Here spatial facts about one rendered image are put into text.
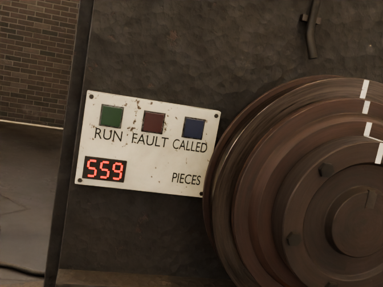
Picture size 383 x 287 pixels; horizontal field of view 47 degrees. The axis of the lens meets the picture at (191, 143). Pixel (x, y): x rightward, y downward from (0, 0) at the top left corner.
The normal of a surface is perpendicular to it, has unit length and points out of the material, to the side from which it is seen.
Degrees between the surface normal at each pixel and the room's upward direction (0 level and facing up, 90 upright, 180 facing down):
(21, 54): 90
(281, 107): 90
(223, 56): 90
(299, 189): 90
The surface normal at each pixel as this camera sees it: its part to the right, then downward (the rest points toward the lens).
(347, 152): 0.20, 0.22
